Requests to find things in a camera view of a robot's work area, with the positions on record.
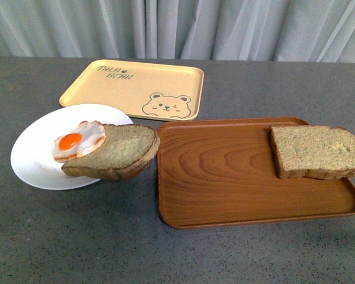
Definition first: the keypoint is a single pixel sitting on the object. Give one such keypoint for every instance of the white round plate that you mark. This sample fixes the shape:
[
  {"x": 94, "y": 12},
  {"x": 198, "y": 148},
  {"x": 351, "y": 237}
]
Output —
[{"x": 31, "y": 158}]

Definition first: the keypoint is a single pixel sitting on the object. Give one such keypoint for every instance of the bread slice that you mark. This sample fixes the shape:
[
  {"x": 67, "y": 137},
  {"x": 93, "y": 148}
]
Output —
[
  {"x": 313, "y": 151},
  {"x": 127, "y": 151}
]

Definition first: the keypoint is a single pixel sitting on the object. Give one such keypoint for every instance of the brown wooden tray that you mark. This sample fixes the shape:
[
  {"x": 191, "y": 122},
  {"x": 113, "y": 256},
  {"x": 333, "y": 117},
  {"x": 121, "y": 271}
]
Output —
[{"x": 221, "y": 172}]

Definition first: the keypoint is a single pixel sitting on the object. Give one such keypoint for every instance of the yellow bear tray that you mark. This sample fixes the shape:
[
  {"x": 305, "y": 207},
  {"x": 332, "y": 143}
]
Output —
[{"x": 141, "y": 90}]

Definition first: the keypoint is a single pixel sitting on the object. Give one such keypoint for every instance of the fake fried egg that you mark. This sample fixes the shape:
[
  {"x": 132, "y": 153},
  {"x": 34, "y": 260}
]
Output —
[{"x": 84, "y": 139}]

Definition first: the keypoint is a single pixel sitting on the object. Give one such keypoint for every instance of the grey curtain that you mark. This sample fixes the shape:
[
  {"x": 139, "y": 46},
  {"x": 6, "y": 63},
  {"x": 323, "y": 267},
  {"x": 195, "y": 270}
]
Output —
[{"x": 288, "y": 31}]

